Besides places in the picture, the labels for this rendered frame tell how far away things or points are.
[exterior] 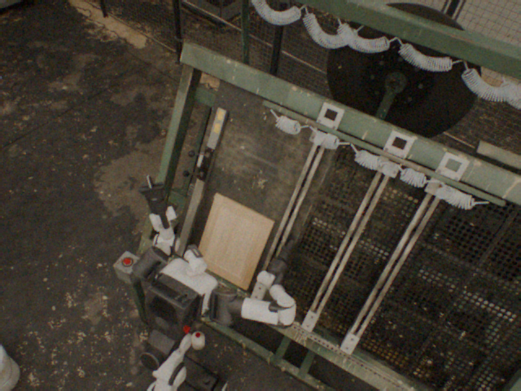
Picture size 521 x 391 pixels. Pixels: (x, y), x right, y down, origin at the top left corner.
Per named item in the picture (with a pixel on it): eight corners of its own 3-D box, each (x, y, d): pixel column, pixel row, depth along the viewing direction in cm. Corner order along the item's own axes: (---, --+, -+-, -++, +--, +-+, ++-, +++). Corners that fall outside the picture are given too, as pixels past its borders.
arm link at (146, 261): (153, 271, 211) (145, 278, 198) (140, 259, 211) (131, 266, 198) (168, 255, 210) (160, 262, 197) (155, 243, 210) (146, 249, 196)
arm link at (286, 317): (284, 283, 201) (302, 305, 184) (283, 300, 205) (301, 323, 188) (264, 287, 197) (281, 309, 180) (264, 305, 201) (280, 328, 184)
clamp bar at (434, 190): (339, 340, 230) (330, 366, 208) (445, 147, 182) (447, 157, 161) (355, 349, 227) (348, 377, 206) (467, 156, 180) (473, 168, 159)
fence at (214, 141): (178, 251, 255) (175, 253, 251) (221, 107, 217) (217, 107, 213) (185, 254, 254) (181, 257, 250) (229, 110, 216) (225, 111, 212)
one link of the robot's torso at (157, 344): (158, 376, 201) (164, 353, 192) (137, 362, 203) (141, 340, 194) (189, 338, 224) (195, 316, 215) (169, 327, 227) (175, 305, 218)
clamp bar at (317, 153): (251, 291, 243) (234, 312, 221) (329, 100, 195) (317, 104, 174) (266, 299, 240) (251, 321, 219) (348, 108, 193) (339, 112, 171)
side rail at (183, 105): (151, 230, 266) (141, 235, 256) (194, 62, 222) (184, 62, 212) (159, 234, 265) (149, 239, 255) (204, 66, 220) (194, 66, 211)
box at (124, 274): (118, 278, 254) (112, 265, 240) (130, 264, 261) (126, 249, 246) (133, 287, 251) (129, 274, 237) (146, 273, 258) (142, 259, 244)
